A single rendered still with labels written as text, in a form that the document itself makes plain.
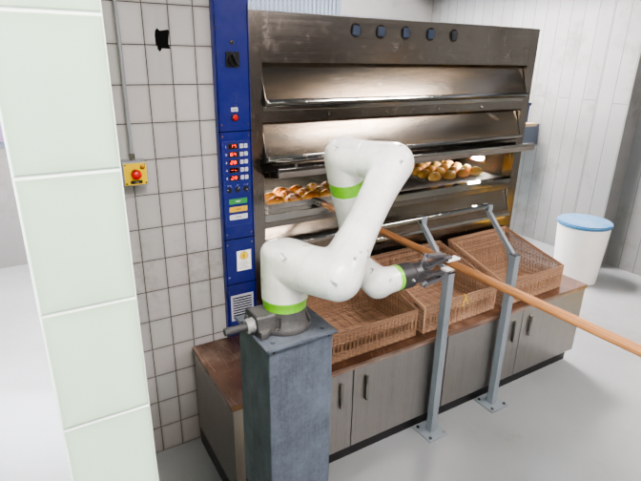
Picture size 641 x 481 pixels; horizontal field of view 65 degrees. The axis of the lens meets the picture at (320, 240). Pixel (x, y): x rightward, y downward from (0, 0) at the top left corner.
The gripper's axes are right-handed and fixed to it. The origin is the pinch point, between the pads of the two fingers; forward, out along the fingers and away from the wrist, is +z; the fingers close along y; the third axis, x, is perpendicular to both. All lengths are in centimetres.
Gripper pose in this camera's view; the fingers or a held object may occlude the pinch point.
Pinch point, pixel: (450, 263)
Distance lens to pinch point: 194.2
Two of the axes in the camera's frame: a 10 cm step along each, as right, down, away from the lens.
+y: -0.2, 9.4, 3.4
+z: 8.5, -1.6, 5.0
